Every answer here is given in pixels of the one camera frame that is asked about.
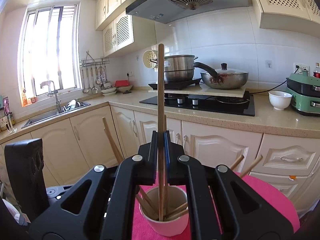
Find cream upper cabinets left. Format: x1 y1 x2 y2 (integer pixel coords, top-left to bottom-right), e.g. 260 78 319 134
95 0 156 57

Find white ceramic bowl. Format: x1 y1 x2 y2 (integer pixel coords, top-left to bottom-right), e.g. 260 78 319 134
268 90 292 111

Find steel kitchen sink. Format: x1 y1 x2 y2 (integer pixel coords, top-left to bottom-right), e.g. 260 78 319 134
22 100 91 128

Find black induction cooker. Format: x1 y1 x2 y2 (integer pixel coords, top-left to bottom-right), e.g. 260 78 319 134
164 78 201 90

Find light bamboo chopstick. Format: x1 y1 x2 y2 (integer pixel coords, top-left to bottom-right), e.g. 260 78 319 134
157 43 165 222
229 154 244 170

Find pink round table cloth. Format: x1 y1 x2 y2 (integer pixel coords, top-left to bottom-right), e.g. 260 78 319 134
132 175 300 239

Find steel frying pan with lid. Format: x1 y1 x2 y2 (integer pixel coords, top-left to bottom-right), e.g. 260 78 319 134
193 62 248 89

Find stainless steel steamer pot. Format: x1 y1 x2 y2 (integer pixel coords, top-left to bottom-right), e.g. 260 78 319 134
164 55 198 82

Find wall utensil rack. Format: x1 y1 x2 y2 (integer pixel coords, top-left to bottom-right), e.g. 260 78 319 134
79 51 113 94

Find green electric cooker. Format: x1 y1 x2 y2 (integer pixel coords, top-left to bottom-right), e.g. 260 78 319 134
286 71 320 116

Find cream lower kitchen cabinets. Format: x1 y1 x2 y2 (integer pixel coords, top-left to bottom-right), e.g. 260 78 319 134
16 106 319 213

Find cream upper cabinets right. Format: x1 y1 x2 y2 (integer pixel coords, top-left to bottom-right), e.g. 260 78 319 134
252 0 319 38

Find kitchen window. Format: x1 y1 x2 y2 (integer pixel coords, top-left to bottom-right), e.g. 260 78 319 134
18 4 81 107

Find pink utensil cup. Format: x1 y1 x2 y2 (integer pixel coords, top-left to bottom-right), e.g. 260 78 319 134
139 186 189 237

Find chrome faucet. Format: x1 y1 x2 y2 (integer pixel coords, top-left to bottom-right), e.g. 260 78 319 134
40 80 62 113

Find cream strainer on wall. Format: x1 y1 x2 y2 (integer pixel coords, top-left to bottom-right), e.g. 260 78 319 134
143 50 158 69

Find red lidded container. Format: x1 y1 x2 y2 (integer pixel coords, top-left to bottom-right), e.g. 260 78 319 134
115 80 131 87

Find black gas hob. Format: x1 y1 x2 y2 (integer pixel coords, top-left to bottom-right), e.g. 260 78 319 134
139 90 256 117

